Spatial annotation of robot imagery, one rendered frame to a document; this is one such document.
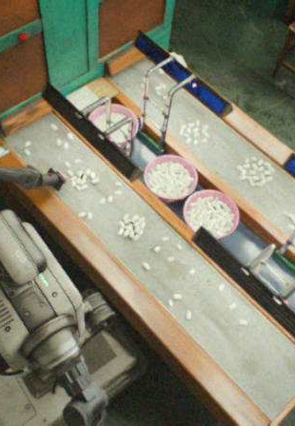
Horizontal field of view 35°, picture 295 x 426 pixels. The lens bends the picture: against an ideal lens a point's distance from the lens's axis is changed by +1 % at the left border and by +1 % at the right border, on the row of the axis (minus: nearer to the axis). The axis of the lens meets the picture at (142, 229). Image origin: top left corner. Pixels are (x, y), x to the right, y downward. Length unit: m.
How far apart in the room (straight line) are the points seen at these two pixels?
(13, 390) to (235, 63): 3.05
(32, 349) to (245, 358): 1.04
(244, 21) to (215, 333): 3.18
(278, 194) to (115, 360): 1.14
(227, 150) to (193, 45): 1.86
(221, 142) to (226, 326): 1.01
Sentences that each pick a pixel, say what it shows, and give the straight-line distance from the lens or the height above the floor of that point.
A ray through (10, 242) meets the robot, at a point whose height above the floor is 1.64.
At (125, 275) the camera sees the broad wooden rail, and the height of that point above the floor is 0.76.
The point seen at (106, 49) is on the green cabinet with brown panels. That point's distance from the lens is 2.71.
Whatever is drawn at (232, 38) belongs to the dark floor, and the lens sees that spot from 4.40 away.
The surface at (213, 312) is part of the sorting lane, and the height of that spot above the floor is 0.74.
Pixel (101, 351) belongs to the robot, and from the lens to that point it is 2.25.
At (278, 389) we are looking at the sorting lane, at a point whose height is 0.74.
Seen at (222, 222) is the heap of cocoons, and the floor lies 0.74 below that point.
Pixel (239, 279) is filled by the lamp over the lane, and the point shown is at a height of 1.07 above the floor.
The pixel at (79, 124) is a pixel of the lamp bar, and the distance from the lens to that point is 2.11.
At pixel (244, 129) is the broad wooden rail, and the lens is 2.62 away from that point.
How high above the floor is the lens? 2.65
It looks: 60 degrees down
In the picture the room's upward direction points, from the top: 8 degrees clockwise
